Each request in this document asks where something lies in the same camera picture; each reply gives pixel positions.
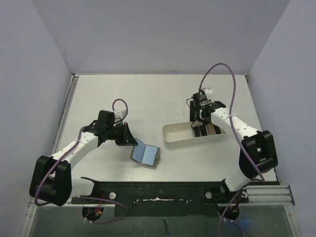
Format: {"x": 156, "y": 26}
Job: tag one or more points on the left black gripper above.
{"x": 127, "y": 138}

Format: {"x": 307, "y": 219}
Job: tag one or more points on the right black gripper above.
{"x": 197, "y": 122}

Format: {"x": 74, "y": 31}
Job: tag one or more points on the grey blue card holder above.
{"x": 145, "y": 154}

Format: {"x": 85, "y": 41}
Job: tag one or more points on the white plastic tray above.
{"x": 181, "y": 134}

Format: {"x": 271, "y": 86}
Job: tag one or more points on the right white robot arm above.
{"x": 257, "y": 148}

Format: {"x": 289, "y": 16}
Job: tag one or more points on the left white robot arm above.
{"x": 52, "y": 180}

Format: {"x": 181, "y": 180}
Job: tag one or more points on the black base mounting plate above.
{"x": 167, "y": 199}

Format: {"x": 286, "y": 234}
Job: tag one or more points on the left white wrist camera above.
{"x": 120, "y": 114}

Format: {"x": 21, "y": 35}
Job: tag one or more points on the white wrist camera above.
{"x": 120, "y": 114}
{"x": 207, "y": 90}

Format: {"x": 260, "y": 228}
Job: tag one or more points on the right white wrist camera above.
{"x": 207, "y": 90}

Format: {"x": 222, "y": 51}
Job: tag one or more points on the left aluminium rail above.
{"x": 65, "y": 111}

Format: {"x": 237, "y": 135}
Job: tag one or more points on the aluminium rail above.
{"x": 270, "y": 195}
{"x": 65, "y": 111}

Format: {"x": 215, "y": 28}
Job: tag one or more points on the right aluminium rail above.
{"x": 270, "y": 195}

